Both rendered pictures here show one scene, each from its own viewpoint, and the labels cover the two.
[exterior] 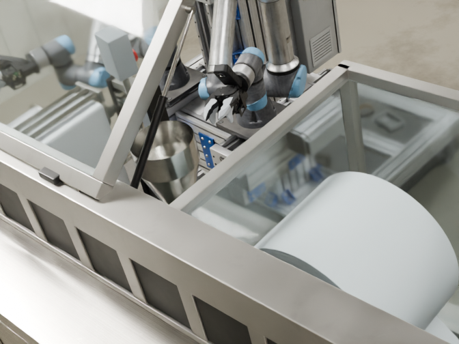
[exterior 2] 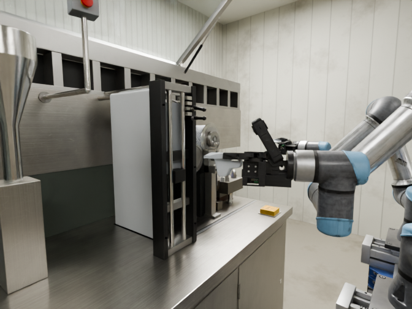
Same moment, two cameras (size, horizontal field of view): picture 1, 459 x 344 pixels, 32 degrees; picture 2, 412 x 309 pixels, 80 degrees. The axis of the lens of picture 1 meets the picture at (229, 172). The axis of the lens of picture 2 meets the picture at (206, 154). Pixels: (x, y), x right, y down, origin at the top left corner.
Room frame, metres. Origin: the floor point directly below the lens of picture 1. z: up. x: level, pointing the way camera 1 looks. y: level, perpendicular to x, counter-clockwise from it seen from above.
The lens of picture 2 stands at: (1.70, -0.60, 1.31)
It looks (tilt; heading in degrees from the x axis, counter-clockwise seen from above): 7 degrees down; 76
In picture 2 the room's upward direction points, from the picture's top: straight up
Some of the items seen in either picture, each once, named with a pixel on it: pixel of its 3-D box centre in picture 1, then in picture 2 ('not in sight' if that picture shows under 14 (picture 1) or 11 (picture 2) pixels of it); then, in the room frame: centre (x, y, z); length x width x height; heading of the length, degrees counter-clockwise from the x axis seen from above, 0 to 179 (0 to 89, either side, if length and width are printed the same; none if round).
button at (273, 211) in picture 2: not in sight; (270, 210); (2.28, 0.42, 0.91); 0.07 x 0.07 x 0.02; 39
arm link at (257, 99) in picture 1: (248, 91); (332, 207); (2.14, -0.12, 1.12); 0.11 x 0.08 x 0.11; 61
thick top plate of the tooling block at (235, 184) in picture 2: not in sight; (205, 180); (2.04, 0.74, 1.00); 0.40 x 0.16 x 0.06; 129
